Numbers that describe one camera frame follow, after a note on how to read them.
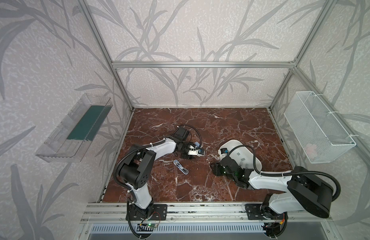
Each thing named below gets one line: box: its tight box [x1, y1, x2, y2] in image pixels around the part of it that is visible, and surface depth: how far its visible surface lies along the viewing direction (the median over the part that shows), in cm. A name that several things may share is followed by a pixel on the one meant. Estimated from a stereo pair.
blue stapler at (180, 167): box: [173, 159, 189, 175], surface depth 90 cm
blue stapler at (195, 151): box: [187, 141, 205, 157], surface depth 80 cm
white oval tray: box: [218, 139, 263, 172], surface depth 94 cm
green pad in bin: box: [67, 105, 113, 141], surface depth 68 cm
